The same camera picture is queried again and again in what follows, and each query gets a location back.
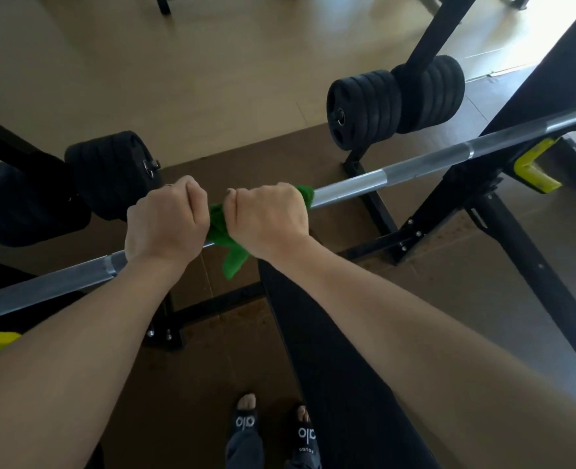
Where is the person's left hand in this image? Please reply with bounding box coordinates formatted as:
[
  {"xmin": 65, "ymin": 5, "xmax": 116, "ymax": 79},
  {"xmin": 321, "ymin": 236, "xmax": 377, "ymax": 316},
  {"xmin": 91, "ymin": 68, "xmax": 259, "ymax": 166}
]
[{"xmin": 124, "ymin": 175, "xmax": 210, "ymax": 267}]

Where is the silver barbell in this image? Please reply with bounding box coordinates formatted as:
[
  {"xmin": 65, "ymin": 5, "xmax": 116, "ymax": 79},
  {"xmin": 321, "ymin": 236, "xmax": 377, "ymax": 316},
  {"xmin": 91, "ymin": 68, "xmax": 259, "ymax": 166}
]
[{"xmin": 0, "ymin": 101, "xmax": 576, "ymax": 324}]

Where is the small barbell with black plates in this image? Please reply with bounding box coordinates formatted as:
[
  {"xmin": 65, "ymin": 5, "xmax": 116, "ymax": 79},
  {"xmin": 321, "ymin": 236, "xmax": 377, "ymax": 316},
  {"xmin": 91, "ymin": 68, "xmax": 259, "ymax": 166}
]
[{"xmin": 154, "ymin": 0, "xmax": 210, "ymax": 16}]

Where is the person's right hand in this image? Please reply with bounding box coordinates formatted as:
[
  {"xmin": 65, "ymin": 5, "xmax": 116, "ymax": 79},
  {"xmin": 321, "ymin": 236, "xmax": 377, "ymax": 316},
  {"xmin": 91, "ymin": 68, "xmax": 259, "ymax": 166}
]
[{"xmin": 222, "ymin": 182, "xmax": 311, "ymax": 262}]

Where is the person's right jeans leg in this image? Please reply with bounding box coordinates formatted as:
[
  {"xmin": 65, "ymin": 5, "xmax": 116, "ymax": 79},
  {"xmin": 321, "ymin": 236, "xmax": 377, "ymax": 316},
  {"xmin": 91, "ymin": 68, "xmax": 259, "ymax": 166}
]
[{"xmin": 285, "ymin": 446, "xmax": 323, "ymax": 469}]

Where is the green cleaning cloth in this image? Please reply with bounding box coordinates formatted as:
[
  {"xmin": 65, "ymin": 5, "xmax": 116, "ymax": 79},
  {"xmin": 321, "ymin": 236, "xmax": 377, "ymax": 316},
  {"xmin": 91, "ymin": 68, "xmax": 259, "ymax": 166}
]
[{"xmin": 205, "ymin": 185, "xmax": 316, "ymax": 281}]

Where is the black bench press rack frame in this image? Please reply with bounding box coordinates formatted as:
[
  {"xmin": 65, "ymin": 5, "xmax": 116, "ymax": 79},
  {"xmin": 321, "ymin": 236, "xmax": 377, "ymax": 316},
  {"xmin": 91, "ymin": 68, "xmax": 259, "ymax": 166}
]
[{"xmin": 0, "ymin": 0, "xmax": 576, "ymax": 367}]

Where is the person's right forearm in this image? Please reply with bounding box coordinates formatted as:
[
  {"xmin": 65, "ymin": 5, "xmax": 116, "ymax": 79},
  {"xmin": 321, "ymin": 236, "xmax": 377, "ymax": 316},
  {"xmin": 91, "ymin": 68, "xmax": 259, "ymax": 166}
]
[{"xmin": 263, "ymin": 234, "xmax": 576, "ymax": 469}]

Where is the black slide slipper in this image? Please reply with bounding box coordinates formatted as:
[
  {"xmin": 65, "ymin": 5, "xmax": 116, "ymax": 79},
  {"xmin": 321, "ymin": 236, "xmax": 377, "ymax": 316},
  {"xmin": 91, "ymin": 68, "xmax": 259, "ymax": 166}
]
[
  {"xmin": 287, "ymin": 404, "xmax": 318, "ymax": 455},
  {"xmin": 229, "ymin": 393, "xmax": 259, "ymax": 438}
]

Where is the brown floor mat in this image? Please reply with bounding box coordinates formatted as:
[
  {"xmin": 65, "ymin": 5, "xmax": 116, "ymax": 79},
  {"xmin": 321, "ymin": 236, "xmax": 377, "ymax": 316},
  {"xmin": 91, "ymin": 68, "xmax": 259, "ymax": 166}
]
[{"xmin": 0, "ymin": 78, "xmax": 576, "ymax": 469}]

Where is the person's left forearm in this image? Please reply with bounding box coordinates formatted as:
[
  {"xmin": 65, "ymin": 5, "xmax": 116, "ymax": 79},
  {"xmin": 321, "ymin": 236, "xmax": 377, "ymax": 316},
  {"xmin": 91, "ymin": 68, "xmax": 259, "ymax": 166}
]
[{"xmin": 0, "ymin": 253, "xmax": 191, "ymax": 469}]

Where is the black bench pad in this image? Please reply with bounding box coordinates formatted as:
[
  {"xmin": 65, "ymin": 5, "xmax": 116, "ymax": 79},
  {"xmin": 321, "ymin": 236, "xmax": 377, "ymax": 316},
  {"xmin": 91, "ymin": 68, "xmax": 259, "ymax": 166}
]
[{"xmin": 257, "ymin": 258, "xmax": 440, "ymax": 469}]

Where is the person's jeans leg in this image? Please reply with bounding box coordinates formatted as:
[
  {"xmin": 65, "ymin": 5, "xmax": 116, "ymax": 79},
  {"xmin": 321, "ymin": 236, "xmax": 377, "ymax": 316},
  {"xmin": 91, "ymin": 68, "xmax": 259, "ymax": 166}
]
[
  {"xmin": 285, "ymin": 446, "xmax": 323, "ymax": 469},
  {"xmin": 224, "ymin": 427, "xmax": 265, "ymax": 469}
]

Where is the person's left jeans leg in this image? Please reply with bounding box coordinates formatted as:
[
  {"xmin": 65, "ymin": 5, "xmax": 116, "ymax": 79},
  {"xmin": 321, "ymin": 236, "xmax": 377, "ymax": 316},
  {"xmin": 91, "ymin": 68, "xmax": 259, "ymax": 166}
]
[{"xmin": 224, "ymin": 427, "xmax": 265, "ymax": 469}]

